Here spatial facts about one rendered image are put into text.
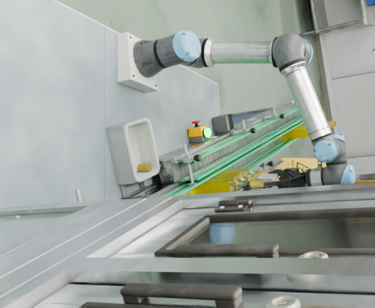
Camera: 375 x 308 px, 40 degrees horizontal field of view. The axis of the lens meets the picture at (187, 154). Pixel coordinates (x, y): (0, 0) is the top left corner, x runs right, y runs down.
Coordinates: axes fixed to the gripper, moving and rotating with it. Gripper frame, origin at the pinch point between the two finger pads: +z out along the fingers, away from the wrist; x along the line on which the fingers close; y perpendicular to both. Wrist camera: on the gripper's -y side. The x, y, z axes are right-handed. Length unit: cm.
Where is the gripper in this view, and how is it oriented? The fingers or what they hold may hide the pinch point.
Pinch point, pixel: (260, 183)
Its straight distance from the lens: 201.9
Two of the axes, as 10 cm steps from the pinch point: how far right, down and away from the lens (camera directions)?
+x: -2.0, -9.7, -1.6
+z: -8.6, 1.0, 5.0
